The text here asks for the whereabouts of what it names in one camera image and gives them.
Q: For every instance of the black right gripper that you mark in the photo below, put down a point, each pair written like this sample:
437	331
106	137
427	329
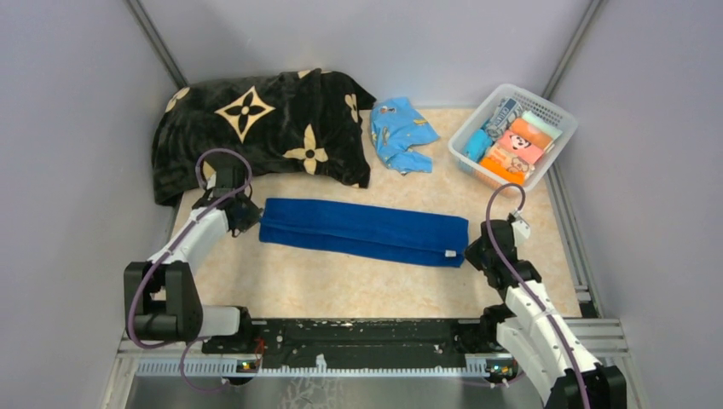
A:
471	256

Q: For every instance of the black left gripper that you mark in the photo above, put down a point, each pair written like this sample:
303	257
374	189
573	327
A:
252	216

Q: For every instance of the dark blue towel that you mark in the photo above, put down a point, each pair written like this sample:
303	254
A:
392	235

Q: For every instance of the bright blue terry towel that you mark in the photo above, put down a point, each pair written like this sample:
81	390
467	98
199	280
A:
477	145

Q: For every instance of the white blue printed towel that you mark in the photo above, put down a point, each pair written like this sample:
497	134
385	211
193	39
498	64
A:
507	111

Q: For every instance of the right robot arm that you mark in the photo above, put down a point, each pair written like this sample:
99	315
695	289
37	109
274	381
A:
526	324

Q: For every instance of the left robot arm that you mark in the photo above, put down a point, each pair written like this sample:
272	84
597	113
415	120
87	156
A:
161	300

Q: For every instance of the black blanket with beige flowers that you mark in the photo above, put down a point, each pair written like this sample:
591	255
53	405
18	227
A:
308	121

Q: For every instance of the orange bear rolled towel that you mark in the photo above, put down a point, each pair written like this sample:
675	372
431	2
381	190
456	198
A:
506	165

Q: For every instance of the white plastic basket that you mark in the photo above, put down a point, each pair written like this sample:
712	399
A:
543	108

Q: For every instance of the pink panda rolled towel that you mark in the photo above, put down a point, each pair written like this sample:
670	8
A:
520	147

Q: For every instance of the mint green rolled towel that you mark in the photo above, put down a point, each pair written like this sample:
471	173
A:
542	125

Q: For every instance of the light blue patterned cloth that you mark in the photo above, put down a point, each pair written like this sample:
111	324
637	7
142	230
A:
396	129

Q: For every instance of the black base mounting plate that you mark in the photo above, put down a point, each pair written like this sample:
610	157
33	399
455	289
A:
373	344

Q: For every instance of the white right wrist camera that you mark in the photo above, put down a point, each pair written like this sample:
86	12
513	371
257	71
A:
520	228

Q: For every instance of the aluminium frame rail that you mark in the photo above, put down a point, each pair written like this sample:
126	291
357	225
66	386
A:
175	359

